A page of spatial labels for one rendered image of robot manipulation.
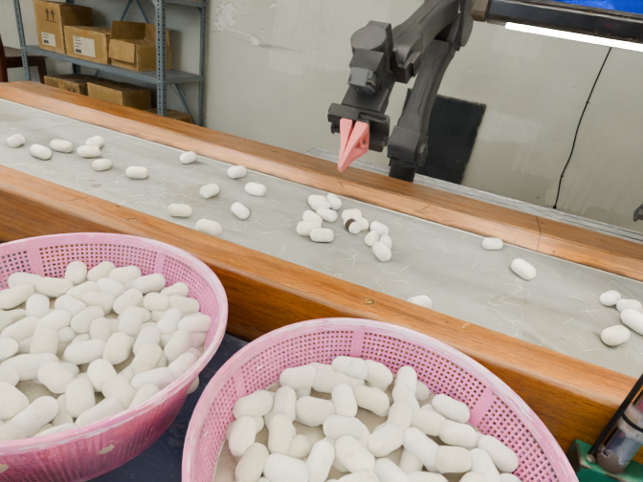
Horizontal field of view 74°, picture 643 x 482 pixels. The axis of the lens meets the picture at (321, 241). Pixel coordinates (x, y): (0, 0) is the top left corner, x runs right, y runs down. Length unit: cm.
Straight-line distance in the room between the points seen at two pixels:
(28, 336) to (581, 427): 50
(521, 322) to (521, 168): 216
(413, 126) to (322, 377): 72
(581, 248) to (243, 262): 55
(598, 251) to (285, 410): 59
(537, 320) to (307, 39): 243
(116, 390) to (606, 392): 42
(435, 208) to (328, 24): 211
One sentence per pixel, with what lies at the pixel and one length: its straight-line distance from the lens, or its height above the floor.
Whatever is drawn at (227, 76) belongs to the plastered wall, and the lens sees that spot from 307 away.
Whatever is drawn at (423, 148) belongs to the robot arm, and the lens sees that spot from 100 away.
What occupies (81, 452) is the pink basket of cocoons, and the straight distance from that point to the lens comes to 36.
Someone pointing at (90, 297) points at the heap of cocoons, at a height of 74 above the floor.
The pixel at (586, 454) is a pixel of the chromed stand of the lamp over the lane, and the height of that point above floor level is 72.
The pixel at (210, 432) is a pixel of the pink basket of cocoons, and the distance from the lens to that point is 34.
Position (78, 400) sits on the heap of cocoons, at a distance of 38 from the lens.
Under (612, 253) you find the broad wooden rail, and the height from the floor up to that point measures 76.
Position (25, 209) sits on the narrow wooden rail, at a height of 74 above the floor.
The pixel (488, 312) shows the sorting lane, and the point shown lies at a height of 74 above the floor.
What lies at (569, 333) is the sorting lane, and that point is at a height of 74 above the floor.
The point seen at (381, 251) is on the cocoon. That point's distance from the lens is 57.
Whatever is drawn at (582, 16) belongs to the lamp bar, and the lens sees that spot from 46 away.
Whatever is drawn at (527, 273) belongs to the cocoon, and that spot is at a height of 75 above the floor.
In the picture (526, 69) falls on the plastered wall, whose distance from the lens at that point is 261.
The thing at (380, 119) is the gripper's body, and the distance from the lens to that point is 71.
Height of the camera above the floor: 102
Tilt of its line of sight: 27 degrees down
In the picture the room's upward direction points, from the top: 10 degrees clockwise
